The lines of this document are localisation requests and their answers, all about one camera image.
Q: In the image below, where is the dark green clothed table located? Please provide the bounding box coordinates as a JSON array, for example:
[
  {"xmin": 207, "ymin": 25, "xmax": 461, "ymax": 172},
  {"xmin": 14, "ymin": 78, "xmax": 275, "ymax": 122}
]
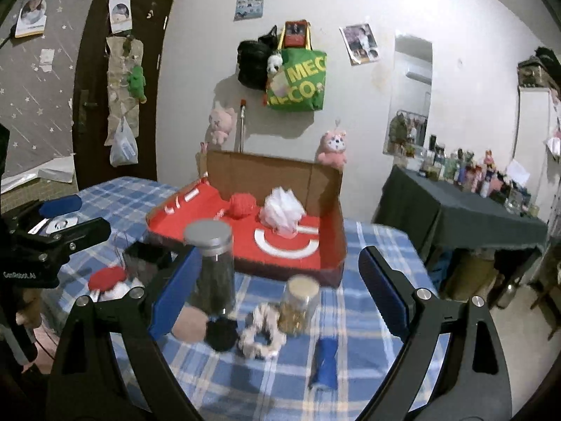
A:
[{"xmin": 374, "ymin": 165, "xmax": 547, "ymax": 262}]

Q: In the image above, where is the orange handled stick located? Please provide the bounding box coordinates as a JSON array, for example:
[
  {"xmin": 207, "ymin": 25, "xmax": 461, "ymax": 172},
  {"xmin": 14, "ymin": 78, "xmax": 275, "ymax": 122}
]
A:
[{"xmin": 238, "ymin": 99, "xmax": 246, "ymax": 153}]

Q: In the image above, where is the wall photo print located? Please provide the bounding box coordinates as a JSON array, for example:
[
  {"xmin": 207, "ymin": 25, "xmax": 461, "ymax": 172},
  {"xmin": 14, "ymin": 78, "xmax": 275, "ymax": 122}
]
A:
[{"xmin": 339, "ymin": 24, "xmax": 380, "ymax": 66}]

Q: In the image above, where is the pink bear plush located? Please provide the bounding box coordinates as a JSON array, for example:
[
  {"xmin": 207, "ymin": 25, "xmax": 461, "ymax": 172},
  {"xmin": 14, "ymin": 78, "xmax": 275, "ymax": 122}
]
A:
[{"xmin": 317, "ymin": 129, "xmax": 347, "ymax": 171}]

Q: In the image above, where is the black bag on wall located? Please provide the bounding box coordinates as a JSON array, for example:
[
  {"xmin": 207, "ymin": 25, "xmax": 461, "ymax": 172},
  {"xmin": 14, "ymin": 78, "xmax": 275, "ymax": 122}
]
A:
[{"xmin": 237, "ymin": 26, "xmax": 278, "ymax": 91}]

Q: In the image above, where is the red knitted cloth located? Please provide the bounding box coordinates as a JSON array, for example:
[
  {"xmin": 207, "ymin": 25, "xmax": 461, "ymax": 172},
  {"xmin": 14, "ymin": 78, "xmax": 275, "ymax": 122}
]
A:
[{"xmin": 87, "ymin": 266, "xmax": 127, "ymax": 293}]

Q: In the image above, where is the blue wall calendar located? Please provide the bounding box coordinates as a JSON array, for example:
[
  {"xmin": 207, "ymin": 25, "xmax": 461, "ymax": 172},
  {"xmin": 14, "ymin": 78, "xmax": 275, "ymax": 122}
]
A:
[{"xmin": 234, "ymin": 0, "xmax": 264, "ymax": 21}]

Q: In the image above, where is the red foam net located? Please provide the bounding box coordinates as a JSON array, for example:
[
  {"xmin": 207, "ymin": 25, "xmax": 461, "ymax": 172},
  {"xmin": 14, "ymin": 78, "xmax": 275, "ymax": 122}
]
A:
[{"xmin": 226, "ymin": 193, "xmax": 259, "ymax": 220}]

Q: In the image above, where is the tan round puff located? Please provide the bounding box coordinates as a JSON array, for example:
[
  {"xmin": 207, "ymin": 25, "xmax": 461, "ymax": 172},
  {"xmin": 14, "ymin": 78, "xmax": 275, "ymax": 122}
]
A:
[{"xmin": 171, "ymin": 306, "xmax": 209, "ymax": 343}]

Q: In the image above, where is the brown cardboard box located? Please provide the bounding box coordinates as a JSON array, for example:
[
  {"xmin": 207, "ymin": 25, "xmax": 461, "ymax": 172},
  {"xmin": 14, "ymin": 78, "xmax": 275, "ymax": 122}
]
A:
[{"xmin": 146, "ymin": 151, "xmax": 347, "ymax": 288}]

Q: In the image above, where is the blue plaid tablecloth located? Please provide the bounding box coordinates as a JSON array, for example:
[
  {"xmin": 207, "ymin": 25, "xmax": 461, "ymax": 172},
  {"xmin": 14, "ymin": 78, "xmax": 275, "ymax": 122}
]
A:
[{"xmin": 42, "ymin": 177, "xmax": 432, "ymax": 420}]

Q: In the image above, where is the blue cloth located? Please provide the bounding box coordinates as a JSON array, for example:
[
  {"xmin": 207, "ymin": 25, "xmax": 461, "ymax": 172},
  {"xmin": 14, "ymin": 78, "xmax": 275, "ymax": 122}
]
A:
[{"xmin": 310, "ymin": 336, "xmax": 338, "ymax": 390}]

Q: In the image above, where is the cream knitted scrunchie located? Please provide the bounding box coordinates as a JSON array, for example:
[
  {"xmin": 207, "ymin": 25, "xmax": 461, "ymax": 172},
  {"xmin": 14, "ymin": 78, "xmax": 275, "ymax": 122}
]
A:
[{"xmin": 238, "ymin": 303, "xmax": 287, "ymax": 360}]

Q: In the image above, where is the tall dark glass jar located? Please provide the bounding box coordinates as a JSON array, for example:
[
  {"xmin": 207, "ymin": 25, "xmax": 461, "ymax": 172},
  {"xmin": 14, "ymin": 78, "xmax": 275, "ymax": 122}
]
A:
[{"xmin": 183, "ymin": 220, "xmax": 236, "ymax": 316}]

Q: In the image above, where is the dark wooden door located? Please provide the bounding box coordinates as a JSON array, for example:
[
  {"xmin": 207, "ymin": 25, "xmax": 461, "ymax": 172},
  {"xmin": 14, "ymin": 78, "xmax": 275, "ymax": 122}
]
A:
[{"xmin": 72, "ymin": 0, "xmax": 172, "ymax": 189}]

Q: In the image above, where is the clear plastic bag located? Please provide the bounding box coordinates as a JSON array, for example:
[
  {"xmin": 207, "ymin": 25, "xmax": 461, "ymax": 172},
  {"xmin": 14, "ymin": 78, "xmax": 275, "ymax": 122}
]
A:
[{"xmin": 109, "ymin": 117, "xmax": 138, "ymax": 167}]

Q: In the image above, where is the small cork lid jar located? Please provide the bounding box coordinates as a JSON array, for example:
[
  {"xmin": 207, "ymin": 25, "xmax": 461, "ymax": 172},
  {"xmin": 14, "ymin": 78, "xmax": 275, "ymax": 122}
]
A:
[{"xmin": 279, "ymin": 275, "xmax": 320, "ymax": 335}]

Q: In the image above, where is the green frog plush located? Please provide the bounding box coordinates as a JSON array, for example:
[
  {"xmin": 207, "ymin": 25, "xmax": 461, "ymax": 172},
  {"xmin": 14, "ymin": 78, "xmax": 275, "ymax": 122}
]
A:
[{"xmin": 127, "ymin": 65, "xmax": 147, "ymax": 103}]

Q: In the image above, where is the black pompom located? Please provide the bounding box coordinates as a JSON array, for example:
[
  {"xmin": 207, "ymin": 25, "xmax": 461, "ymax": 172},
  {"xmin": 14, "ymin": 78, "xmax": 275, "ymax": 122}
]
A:
[{"xmin": 204, "ymin": 316, "xmax": 239, "ymax": 353}]

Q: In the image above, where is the pale pink plush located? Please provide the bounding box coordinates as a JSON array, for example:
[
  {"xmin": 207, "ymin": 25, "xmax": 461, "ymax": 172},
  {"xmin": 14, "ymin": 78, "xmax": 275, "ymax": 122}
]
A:
[{"xmin": 209, "ymin": 107, "xmax": 238, "ymax": 146}]

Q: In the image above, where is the panda plush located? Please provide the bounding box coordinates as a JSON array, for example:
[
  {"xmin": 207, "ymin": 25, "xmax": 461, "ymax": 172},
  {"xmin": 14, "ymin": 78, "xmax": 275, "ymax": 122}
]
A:
[{"xmin": 266, "ymin": 51, "xmax": 283, "ymax": 77}]

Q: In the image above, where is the green tote bag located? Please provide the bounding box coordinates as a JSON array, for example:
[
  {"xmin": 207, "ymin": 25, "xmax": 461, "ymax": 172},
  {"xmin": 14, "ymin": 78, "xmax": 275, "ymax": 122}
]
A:
[{"xmin": 266, "ymin": 48, "xmax": 327, "ymax": 112}]

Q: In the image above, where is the white mesh bath pouf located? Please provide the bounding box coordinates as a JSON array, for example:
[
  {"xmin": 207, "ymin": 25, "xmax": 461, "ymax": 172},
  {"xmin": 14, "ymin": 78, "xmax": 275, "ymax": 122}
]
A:
[{"xmin": 259, "ymin": 187, "xmax": 306, "ymax": 238}]

